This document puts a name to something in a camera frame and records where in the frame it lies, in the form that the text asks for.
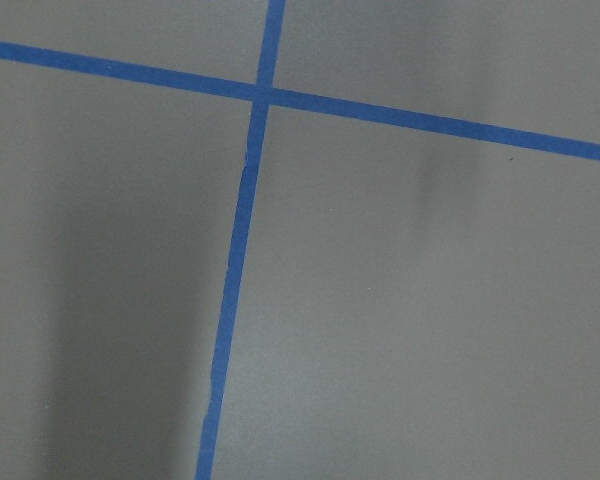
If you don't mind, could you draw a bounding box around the blue tape line near horizontal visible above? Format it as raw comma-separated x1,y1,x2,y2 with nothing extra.
0,41,600,161

